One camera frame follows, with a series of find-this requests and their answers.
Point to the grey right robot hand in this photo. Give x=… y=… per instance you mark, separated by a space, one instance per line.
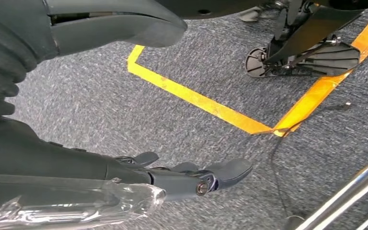
x=60 y=158

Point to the stainless steel workbench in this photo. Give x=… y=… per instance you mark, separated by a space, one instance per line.
x=346 y=196

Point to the clear crinkled plastic wrap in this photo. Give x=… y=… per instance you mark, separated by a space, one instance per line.
x=76 y=203

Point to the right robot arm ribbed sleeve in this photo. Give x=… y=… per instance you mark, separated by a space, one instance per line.
x=3 y=63

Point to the yellow floor tape strip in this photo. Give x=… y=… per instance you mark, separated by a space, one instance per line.
x=203 y=101

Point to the dark robot lower body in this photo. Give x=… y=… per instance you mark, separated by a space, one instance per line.
x=314 y=31

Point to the black robot foot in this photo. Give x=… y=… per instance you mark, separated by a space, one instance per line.
x=330 y=58

